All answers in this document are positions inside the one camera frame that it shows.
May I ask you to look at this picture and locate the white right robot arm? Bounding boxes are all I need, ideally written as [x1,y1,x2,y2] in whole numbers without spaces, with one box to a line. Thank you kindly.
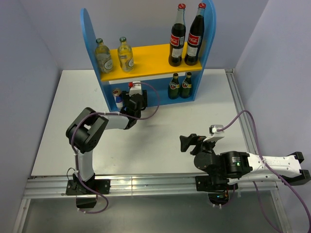
[179,132,311,192]

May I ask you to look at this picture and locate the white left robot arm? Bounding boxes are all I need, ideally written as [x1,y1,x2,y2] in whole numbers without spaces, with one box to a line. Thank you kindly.
[66,90,148,196]

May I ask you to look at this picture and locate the green Perrier bottle right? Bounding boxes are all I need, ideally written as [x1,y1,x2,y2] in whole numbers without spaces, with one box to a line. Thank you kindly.
[180,72,192,99]

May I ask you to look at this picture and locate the clear water bottle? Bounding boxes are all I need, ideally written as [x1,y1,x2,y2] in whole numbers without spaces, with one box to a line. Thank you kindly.
[95,38,113,73]
[118,37,134,72]

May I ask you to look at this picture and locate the green perrier bottle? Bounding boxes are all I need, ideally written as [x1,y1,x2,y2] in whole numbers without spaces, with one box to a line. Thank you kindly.
[180,72,192,99]
[168,73,180,100]

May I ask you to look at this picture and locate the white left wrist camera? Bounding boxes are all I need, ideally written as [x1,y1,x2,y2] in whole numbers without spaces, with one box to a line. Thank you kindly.
[129,81,142,97]

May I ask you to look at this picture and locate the green Perrier bottle left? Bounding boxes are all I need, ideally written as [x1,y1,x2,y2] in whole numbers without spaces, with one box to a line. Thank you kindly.
[168,73,180,100]

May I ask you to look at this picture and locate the Red Bull can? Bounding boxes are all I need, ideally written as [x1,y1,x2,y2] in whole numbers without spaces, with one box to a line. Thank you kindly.
[112,88,123,109]

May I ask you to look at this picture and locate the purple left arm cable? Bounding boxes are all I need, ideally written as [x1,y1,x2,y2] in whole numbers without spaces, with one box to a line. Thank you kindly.
[67,82,161,214]

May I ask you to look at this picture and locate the clear water bottle front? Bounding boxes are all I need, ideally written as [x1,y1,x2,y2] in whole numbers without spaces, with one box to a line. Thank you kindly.
[95,38,113,73]

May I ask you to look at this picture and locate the tall Coca-Cola bottle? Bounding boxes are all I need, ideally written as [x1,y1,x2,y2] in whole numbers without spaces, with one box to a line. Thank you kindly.
[184,2,206,66]

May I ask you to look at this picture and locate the blue and yellow shelf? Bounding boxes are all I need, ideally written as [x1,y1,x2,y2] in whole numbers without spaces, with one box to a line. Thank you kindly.
[80,0,216,112]

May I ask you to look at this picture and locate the aluminium frame rail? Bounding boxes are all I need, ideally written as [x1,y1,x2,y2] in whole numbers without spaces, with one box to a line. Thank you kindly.
[13,69,292,233]

